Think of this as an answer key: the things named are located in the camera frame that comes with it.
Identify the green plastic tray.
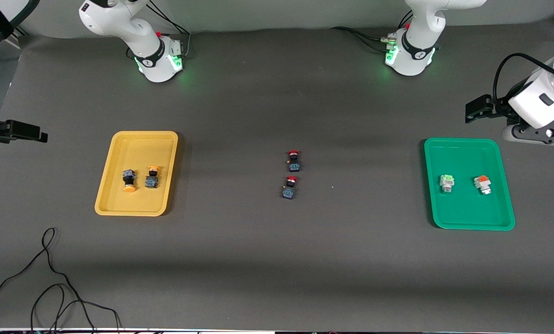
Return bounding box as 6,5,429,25
424,138,516,231

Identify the dark grey table cover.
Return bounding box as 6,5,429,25
0,21,554,332

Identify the orange button white switch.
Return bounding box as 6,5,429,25
473,175,492,195

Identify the grey metal frame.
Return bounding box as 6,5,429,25
0,23,28,51

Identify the yellow plastic tray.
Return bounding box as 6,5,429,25
94,131,179,217

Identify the thin black loose cable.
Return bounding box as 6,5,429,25
0,227,122,334

